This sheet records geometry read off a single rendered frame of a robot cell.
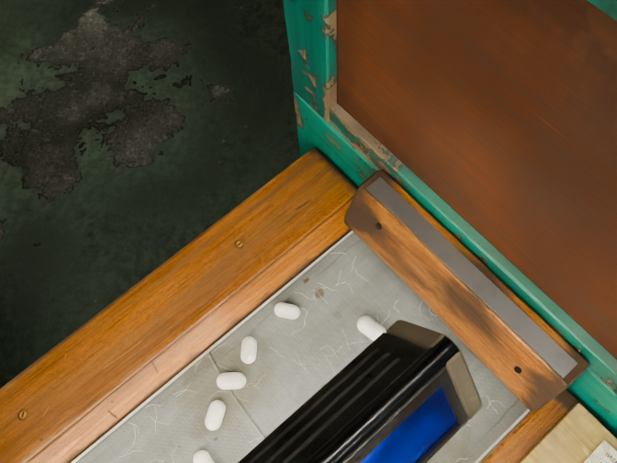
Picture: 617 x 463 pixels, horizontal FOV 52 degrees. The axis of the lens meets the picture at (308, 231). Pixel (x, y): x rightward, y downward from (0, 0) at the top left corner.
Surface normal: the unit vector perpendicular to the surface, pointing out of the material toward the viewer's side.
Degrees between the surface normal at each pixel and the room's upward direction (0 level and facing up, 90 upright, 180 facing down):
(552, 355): 0
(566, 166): 90
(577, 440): 0
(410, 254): 67
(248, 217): 0
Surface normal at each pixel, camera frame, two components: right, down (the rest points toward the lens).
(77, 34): -0.04, -0.40
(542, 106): -0.75, 0.61
